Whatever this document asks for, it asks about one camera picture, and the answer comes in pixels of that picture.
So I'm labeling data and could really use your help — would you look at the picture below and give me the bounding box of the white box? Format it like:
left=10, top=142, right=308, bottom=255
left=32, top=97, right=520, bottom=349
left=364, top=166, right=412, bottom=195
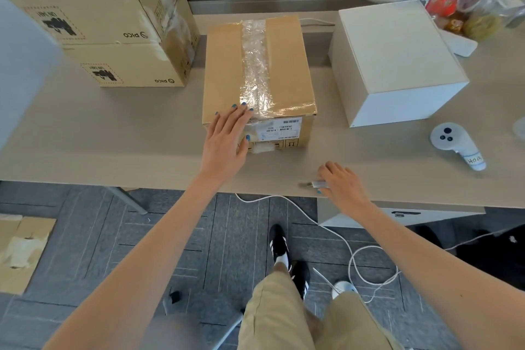
left=328, top=0, right=470, bottom=128

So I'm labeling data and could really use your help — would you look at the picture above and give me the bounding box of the person's right forearm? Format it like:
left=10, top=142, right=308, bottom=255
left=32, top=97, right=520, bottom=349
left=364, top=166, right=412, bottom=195
left=352, top=202, right=525, bottom=350

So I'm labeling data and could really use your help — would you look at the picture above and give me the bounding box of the clear bag of snacks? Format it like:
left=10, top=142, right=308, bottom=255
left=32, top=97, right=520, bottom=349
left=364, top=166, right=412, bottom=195
left=462, top=0, right=525, bottom=42

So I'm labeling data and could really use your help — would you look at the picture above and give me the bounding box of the white handheld controller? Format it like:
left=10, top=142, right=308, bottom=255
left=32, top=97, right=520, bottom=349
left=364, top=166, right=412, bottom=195
left=429, top=122, right=488, bottom=171

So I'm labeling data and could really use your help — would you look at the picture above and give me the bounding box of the white floor cable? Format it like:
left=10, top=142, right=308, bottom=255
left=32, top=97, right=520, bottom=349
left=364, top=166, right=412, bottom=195
left=236, top=192, right=517, bottom=305

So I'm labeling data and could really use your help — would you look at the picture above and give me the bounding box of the person's right hand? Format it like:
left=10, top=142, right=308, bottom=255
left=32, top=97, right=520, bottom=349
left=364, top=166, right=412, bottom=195
left=316, top=161, right=374, bottom=219

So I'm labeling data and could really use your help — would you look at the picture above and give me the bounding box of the white round floor object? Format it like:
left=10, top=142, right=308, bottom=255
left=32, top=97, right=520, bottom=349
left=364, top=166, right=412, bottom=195
left=331, top=281, right=360, bottom=301

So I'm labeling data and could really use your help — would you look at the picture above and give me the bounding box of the person's left forearm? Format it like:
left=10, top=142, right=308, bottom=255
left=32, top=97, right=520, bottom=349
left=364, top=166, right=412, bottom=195
left=43, top=175, right=230, bottom=350

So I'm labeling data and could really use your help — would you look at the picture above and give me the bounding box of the person's left hand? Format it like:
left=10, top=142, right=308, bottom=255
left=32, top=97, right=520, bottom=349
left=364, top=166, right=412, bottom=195
left=200, top=102, right=255, bottom=190

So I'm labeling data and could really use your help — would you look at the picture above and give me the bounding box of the white power strip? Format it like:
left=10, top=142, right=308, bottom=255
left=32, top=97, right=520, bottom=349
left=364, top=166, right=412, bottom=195
left=441, top=30, right=479, bottom=58

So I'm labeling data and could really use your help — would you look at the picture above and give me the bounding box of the black striped shoe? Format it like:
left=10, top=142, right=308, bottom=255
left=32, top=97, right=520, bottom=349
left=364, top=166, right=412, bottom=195
left=269, top=224, right=292, bottom=272
left=290, top=260, right=311, bottom=301

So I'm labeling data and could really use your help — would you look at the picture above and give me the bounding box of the white desk cable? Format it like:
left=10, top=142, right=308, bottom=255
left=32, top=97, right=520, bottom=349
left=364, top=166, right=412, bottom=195
left=298, top=17, right=336, bottom=27

